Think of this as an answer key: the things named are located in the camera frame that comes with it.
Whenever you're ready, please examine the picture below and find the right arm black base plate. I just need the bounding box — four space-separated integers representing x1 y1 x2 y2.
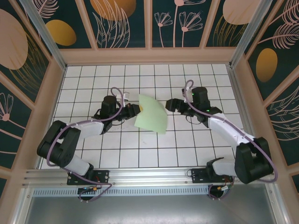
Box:
191 168 233 184

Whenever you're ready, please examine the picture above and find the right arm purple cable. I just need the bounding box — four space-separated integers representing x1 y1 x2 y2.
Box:
184 80 279 201

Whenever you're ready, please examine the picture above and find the slotted grey cable duct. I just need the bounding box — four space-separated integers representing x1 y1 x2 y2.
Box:
32 185 211 197

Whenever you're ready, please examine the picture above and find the grey metal shelf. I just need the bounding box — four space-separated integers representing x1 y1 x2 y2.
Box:
22 195 285 224

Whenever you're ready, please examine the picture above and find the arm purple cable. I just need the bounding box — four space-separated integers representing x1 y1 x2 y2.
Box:
184 80 279 201
46 87 130 203

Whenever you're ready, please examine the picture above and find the light green cloth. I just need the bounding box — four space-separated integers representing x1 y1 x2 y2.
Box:
134 93 169 135

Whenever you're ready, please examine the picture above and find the right aluminium corner post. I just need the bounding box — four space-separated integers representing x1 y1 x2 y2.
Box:
230 0 278 68

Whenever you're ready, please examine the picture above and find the long aluminium mounting rail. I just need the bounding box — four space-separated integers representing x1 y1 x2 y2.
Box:
22 165 278 187

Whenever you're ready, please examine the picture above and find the aluminium side rail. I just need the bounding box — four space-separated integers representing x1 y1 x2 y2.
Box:
228 64 257 140

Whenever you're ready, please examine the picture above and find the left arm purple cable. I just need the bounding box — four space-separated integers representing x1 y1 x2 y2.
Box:
46 87 130 203

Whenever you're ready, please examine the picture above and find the left aluminium corner post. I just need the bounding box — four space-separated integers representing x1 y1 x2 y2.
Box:
20 0 67 70

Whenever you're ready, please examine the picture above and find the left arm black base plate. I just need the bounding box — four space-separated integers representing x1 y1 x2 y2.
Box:
67 169 110 186

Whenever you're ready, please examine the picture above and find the aluminium corner post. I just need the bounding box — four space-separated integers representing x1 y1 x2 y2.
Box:
230 0 278 68
20 0 67 70

